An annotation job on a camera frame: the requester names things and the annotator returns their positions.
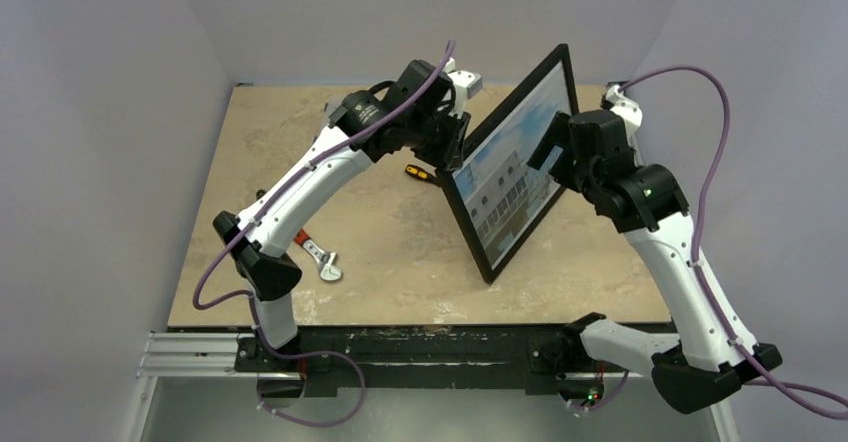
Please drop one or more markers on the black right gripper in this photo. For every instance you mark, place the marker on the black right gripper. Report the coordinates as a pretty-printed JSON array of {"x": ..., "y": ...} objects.
[{"x": 563, "y": 138}]

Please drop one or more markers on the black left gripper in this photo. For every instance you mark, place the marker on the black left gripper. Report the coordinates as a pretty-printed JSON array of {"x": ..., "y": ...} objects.
[{"x": 450, "y": 154}]

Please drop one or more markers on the yellow black flathead screwdriver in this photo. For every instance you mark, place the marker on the yellow black flathead screwdriver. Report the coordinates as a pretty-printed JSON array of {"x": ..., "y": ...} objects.
[{"x": 420, "y": 174}]

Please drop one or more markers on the black wooden picture frame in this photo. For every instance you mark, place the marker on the black wooden picture frame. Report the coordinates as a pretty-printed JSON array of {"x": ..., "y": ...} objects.
[{"x": 496, "y": 197}]

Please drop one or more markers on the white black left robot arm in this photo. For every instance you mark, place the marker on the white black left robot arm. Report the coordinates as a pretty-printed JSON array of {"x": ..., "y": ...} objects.
[{"x": 422, "y": 110}]

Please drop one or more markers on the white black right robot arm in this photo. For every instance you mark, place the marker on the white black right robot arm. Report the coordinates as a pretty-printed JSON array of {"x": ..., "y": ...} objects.
[{"x": 712, "y": 354}]

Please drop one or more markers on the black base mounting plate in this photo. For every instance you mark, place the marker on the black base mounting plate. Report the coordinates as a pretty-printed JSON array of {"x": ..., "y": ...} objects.
[{"x": 531, "y": 358}]

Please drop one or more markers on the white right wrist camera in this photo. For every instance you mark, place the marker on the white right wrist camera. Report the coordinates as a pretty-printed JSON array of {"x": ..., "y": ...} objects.
[{"x": 615, "y": 100}]

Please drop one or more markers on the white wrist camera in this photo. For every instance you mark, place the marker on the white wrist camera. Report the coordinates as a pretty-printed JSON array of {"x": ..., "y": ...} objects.
[
  {"x": 466, "y": 84},
  {"x": 615, "y": 100}
]

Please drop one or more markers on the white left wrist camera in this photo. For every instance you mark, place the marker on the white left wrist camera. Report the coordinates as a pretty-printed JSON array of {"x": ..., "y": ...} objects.
[{"x": 466, "y": 84}]

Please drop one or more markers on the red handled adjustable wrench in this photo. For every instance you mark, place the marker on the red handled adjustable wrench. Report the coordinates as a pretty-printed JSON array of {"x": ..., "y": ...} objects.
[{"x": 326, "y": 261}]

